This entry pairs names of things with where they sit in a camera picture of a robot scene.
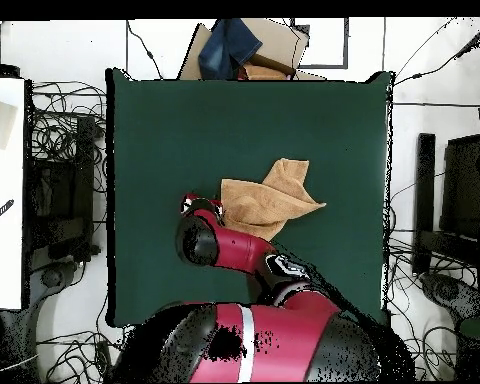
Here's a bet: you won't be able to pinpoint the brown cardboard box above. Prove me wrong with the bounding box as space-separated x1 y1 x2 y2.
177 17 327 81

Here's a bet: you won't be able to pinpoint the black power strip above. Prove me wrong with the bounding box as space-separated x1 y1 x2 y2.
95 338 115 377

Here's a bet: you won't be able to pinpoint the thin black cable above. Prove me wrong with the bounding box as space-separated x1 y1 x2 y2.
125 19 164 80

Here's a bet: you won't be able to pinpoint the tan terry towel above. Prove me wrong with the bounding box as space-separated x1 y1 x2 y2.
219 157 328 243

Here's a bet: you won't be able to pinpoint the white side table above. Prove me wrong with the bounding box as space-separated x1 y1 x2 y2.
0 77 27 310

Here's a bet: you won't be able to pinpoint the dark green table cloth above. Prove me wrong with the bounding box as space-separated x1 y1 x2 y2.
105 67 395 329

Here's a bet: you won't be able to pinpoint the blue denim jeans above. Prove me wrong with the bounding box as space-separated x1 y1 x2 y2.
197 17 264 80

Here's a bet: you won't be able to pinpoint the black cable with connector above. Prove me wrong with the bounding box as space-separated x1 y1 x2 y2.
394 17 480 86

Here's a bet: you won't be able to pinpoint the grey square frame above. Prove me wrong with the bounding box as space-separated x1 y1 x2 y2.
291 17 350 70

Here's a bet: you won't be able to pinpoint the black striped stick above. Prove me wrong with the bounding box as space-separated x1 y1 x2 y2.
0 198 16 231

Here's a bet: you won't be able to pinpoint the black cable tangle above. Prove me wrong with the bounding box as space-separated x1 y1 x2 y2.
35 324 123 384
383 171 480 383
29 79 108 193

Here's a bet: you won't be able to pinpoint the black metal frame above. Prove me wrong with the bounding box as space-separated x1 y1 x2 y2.
410 132 480 277
23 115 101 263

